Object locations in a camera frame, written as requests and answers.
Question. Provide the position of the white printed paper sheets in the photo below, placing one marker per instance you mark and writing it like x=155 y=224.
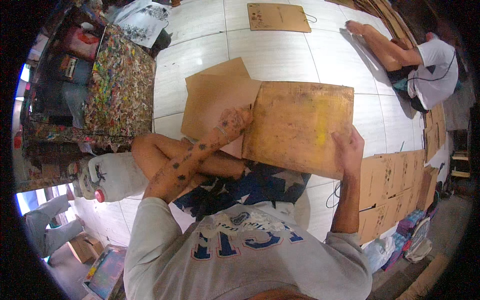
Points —
x=140 y=20

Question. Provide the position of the person's body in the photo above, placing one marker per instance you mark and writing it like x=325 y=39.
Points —
x=243 y=258

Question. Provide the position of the paint-splattered work table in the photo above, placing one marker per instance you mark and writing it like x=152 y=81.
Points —
x=120 y=86

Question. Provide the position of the heap of patterned fabric bags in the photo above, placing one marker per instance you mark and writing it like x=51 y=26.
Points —
x=412 y=236

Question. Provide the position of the colourful painted board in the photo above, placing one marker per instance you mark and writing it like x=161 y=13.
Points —
x=107 y=272

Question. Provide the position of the large brown paper sheet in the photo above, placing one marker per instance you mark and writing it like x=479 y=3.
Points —
x=213 y=105

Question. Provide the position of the leaning brown paper bags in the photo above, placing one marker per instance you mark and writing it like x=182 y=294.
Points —
x=435 y=131

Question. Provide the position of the person's legs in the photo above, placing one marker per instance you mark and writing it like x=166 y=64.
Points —
x=210 y=176

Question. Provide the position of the white plastic jug red cap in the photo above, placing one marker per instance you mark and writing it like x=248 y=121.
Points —
x=116 y=176

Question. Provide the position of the person's right hand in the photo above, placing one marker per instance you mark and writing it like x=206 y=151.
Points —
x=351 y=152

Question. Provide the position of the dark wooden shelf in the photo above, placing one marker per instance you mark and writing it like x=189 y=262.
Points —
x=460 y=161

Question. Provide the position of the small brown paper sheet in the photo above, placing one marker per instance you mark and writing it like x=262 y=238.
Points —
x=221 y=69

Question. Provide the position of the white plastic bag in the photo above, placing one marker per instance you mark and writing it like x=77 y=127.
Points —
x=379 y=253

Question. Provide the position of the person's left fingers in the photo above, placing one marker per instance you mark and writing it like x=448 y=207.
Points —
x=245 y=112

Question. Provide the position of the person's left hand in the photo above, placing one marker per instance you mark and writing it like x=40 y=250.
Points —
x=233 y=122

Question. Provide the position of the yellow stained wooden board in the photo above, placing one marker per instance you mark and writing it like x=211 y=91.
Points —
x=298 y=127

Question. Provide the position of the row of printed brown bags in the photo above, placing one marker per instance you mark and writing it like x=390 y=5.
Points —
x=390 y=187

